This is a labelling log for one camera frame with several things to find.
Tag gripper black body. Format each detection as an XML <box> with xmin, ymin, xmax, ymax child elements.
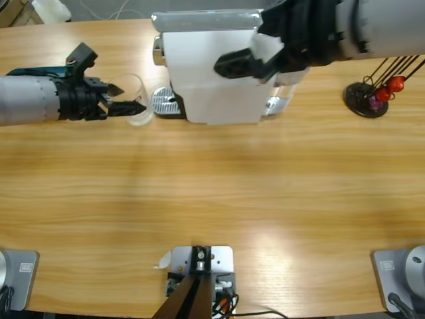
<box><xmin>54</xmin><ymin>77</ymin><xmax>110</xmax><ymax>121</ymax></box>
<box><xmin>257</xmin><ymin>0</ymin><xmax>346</xmax><ymax>73</ymax></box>

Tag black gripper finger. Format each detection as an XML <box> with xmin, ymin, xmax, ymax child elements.
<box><xmin>105</xmin><ymin>82</ymin><xmax>126</xmax><ymax>99</ymax></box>
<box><xmin>214</xmin><ymin>46</ymin><xmax>287</xmax><ymax>81</ymax></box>
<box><xmin>105</xmin><ymin>99</ymin><xmax>149</xmax><ymax>118</ymax></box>

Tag clear drinking glass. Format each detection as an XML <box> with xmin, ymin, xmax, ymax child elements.
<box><xmin>109</xmin><ymin>73</ymin><xmax>154</xmax><ymax>126</ymax></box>

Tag grey machine lever lid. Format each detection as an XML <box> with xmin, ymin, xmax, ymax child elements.
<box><xmin>151</xmin><ymin>9</ymin><xmax>263</xmax><ymax>33</ymax></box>

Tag white capsule coffee machine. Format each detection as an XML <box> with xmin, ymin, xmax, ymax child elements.
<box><xmin>151</xmin><ymin>9</ymin><xmax>287</xmax><ymax>126</ymax></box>

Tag red coffee capsule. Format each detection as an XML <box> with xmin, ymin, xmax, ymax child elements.
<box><xmin>387</xmin><ymin>75</ymin><xmax>406</xmax><ymax>93</ymax></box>
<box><xmin>375</xmin><ymin>86</ymin><xmax>392</xmax><ymax>102</ymax></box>

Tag silver drip tray grate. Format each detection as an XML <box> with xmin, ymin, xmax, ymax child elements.
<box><xmin>151</xmin><ymin>86</ymin><xmax>185</xmax><ymax>117</ymax></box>

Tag teal plastic tray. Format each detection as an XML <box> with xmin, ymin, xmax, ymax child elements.
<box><xmin>8</xmin><ymin>66</ymin><xmax>72</xmax><ymax>79</ymax></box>

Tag clear water tank black lid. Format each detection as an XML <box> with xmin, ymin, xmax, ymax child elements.
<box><xmin>264</xmin><ymin>71</ymin><xmax>308</xmax><ymax>117</ymax></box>

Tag black capsule holder with rods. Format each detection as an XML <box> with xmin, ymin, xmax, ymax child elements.
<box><xmin>343</xmin><ymin>56</ymin><xmax>425</xmax><ymax>119</ymax></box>

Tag cardboard box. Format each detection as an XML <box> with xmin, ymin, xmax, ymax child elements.
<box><xmin>0</xmin><ymin>0</ymin><xmax>44</xmax><ymax>29</ymax></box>

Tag white paper tab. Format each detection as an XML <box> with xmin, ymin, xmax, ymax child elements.
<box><xmin>152</xmin><ymin>251</ymin><xmax>173</xmax><ymax>270</ymax></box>

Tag wrist camera black bracket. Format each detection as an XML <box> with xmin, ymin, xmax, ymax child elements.
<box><xmin>64</xmin><ymin>42</ymin><xmax>99</xmax><ymax>82</ymax></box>

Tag white floor cable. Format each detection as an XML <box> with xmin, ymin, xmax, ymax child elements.
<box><xmin>79</xmin><ymin>0</ymin><xmax>152</xmax><ymax>21</ymax></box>

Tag white block with dark post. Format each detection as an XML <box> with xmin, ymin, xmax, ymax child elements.
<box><xmin>154</xmin><ymin>245</ymin><xmax>237</xmax><ymax>319</ymax></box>

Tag arm grey base plate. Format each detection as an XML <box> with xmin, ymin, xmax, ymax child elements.
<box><xmin>0</xmin><ymin>249</ymin><xmax>40</xmax><ymax>312</ymax></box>
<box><xmin>371</xmin><ymin>245</ymin><xmax>425</xmax><ymax>314</ymax></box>

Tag black base cable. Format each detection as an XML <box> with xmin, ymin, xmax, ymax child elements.
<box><xmin>387</xmin><ymin>292</ymin><xmax>416</xmax><ymax>319</ymax></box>
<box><xmin>0</xmin><ymin>285</ymin><xmax>15</xmax><ymax>312</ymax></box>

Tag black cable bundle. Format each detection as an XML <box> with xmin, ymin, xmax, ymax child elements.
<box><xmin>211</xmin><ymin>291</ymin><xmax>288</xmax><ymax>319</ymax></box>

